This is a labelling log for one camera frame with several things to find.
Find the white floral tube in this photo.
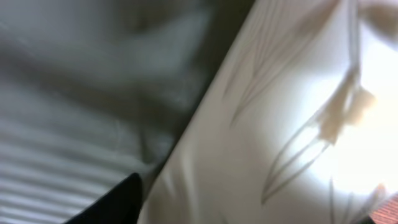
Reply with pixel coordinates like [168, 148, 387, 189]
[138, 0, 397, 224]

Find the grey plastic shopping basket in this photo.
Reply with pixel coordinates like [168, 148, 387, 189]
[1, 0, 253, 223]

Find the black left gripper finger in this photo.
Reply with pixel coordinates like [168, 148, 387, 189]
[65, 173, 143, 224]

